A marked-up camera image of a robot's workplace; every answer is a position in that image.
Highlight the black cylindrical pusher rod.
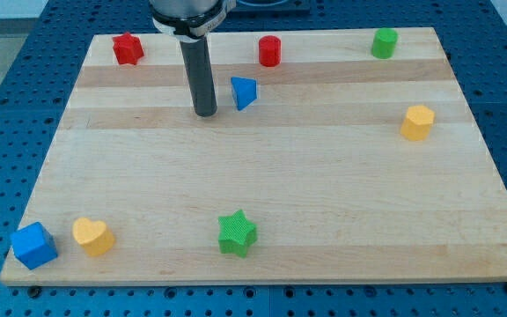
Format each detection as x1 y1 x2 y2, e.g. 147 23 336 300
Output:
180 37 217 117

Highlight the blue triangle block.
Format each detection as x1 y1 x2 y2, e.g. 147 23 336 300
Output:
231 77 257 111

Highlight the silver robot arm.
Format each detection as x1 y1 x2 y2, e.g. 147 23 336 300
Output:
149 0 236 117

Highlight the red star block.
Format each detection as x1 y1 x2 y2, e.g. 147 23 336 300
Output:
113 32 144 65

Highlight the red cylinder block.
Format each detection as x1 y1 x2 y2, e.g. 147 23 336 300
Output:
258 35 282 67

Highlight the wooden board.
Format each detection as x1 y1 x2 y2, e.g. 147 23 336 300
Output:
0 27 507 286

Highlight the green star block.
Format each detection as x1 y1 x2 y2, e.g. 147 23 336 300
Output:
217 210 257 258

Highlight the green cylinder block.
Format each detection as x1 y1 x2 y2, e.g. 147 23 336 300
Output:
371 27 398 59

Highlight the yellow heart block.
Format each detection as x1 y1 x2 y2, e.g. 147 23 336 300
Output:
72 217 115 256

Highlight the yellow hexagon block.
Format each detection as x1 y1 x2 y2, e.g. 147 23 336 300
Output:
400 105 435 141

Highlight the blue cube block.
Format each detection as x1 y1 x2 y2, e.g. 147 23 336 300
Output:
11 222 58 269

